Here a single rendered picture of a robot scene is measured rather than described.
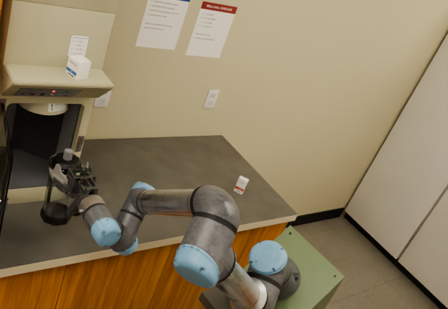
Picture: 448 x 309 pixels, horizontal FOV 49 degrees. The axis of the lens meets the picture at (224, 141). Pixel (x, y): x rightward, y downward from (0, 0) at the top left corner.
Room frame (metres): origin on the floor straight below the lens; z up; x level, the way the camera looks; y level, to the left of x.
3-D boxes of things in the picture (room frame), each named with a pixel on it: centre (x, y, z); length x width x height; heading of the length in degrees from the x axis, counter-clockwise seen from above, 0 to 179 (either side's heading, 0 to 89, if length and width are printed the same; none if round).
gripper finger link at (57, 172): (1.25, 0.45, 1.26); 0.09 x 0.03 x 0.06; 69
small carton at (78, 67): (1.42, 0.52, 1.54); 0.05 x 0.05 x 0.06; 64
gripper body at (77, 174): (1.21, 0.34, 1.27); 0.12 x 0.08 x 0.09; 45
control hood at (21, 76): (1.39, 0.55, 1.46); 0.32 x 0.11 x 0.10; 135
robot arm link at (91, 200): (1.15, 0.29, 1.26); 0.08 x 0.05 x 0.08; 135
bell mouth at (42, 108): (1.52, 0.65, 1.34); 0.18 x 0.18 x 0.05
